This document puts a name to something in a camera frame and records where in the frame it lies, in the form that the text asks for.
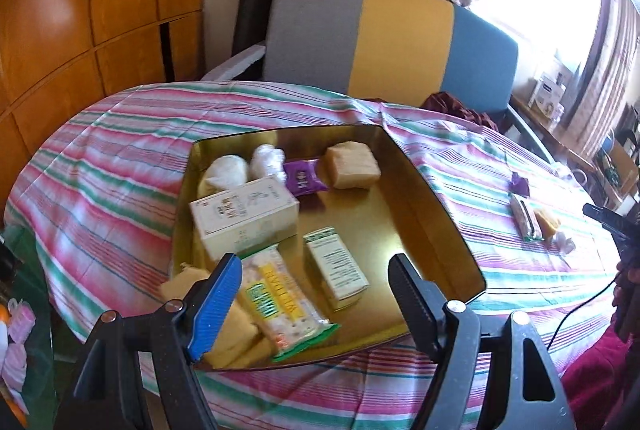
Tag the striped brown curtain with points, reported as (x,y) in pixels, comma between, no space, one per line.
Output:
(610,60)

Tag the tan sponge block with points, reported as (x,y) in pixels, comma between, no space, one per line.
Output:
(352,165)

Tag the gold metal tin box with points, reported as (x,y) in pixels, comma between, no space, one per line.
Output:
(395,210)

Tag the striped pink green tablecloth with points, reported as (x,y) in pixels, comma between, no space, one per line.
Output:
(100,170)

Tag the grey green snack packet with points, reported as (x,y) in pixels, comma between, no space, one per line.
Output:
(525,217)

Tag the person's right hand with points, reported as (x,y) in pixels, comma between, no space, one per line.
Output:
(620,290)

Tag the grey yellow blue chair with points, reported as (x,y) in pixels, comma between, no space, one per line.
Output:
(315,25)

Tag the green white small box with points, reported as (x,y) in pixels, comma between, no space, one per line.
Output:
(335,270)

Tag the cream carton box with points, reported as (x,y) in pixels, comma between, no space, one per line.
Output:
(240,215)

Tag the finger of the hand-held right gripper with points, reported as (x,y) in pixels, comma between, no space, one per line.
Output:
(605,217)

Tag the pink wrapped packet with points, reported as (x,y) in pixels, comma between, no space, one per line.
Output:
(21,321)
(14,360)

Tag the cardboard box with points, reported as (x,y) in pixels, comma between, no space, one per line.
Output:
(625,170)

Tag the wooden wardrobe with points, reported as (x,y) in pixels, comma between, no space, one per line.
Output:
(60,10)

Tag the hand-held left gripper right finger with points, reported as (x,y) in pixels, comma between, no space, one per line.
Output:
(412,305)

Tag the black rolled mat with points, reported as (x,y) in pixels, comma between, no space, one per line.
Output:
(257,0)

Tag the person's red clothing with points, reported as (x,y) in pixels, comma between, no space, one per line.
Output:
(595,380)

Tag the green side table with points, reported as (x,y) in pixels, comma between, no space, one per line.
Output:
(35,270)

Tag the small white wrapper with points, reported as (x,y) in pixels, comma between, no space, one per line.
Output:
(565,242)

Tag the white box on shelf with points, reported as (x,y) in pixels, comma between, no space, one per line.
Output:
(550,88)

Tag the purple snack packet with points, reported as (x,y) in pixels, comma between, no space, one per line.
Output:
(304,175)
(520,184)

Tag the small yellow sponge piece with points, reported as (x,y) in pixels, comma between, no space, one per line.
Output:
(547,220)

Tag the large yellow-brown sponge block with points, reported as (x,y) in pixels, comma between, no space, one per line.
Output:
(182,285)

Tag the wooden side desk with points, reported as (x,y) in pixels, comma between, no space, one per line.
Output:
(555,135)

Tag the yellow green cracker packet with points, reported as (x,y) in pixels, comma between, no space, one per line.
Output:
(280,305)

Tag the orange fruit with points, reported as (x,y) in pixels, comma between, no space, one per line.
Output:
(2,316)

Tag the white plastic bag bundle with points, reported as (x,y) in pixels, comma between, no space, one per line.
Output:
(267,160)
(225,172)

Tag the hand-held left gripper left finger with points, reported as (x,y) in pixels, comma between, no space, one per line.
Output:
(215,305)

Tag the dark red cloth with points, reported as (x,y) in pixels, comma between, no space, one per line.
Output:
(455,108)

